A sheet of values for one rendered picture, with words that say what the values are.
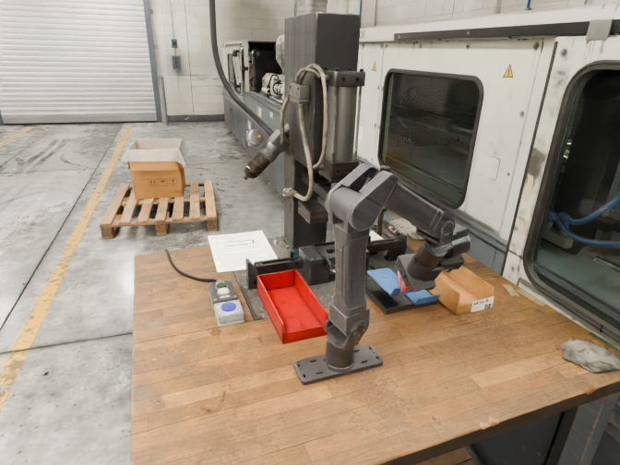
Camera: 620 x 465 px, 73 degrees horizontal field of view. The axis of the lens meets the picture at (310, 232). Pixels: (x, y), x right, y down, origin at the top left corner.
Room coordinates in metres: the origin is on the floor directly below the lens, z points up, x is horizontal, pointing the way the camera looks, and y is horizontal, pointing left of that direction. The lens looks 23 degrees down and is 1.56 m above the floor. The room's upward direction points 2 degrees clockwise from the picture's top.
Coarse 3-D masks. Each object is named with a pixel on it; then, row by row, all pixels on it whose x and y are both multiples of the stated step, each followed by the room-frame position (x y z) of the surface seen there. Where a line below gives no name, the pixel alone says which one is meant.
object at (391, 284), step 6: (372, 270) 1.09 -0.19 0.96; (378, 270) 1.09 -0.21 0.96; (384, 270) 1.09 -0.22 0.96; (390, 270) 1.10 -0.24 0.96; (378, 276) 1.06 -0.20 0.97; (390, 276) 1.06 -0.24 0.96; (396, 276) 1.06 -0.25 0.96; (384, 282) 1.02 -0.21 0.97; (390, 282) 1.02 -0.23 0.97; (396, 282) 1.02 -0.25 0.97; (390, 288) 0.99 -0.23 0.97; (396, 288) 0.95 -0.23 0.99; (390, 294) 0.96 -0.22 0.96
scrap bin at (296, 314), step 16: (288, 272) 1.08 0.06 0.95; (272, 288) 1.07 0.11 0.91; (288, 288) 1.08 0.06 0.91; (304, 288) 1.01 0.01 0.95; (272, 304) 0.90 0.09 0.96; (288, 304) 0.99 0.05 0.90; (304, 304) 0.99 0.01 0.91; (320, 304) 0.91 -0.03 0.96; (272, 320) 0.90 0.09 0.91; (288, 320) 0.91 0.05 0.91; (304, 320) 0.92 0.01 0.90; (320, 320) 0.90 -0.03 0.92; (288, 336) 0.83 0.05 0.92; (304, 336) 0.84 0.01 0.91
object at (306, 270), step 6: (300, 252) 1.18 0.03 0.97; (330, 252) 1.19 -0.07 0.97; (366, 258) 1.17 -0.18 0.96; (306, 264) 1.13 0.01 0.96; (312, 264) 1.11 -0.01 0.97; (318, 264) 1.11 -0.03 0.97; (366, 264) 1.17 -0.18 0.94; (300, 270) 1.18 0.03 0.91; (306, 270) 1.13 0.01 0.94; (312, 270) 1.11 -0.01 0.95; (318, 270) 1.11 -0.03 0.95; (324, 270) 1.12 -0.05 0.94; (366, 270) 1.17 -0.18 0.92; (306, 276) 1.13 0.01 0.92; (312, 276) 1.11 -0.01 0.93; (318, 276) 1.11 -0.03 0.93; (324, 276) 1.12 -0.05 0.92; (312, 282) 1.11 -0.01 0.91; (318, 282) 1.11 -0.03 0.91; (324, 282) 1.12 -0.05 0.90
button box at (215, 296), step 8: (168, 256) 1.26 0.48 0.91; (184, 272) 1.15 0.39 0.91; (200, 280) 1.11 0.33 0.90; (208, 280) 1.11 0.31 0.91; (216, 280) 1.09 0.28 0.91; (224, 280) 1.07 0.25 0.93; (216, 288) 1.02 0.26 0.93; (232, 288) 1.03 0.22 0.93; (216, 296) 0.98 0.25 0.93; (224, 296) 0.98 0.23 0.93; (232, 296) 0.98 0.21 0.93
